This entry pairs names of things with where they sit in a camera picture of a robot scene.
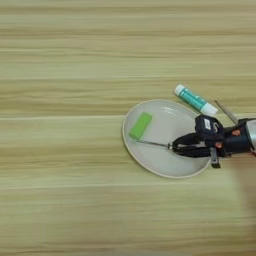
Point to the round white plate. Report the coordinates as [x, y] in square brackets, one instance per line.
[166, 123]

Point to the black box with white label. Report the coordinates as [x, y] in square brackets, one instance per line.
[208, 130]

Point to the green eraser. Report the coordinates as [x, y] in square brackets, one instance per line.
[140, 125]

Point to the green and white glue stick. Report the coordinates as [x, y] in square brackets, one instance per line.
[195, 100]

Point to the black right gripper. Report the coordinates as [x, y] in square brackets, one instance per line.
[236, 140]

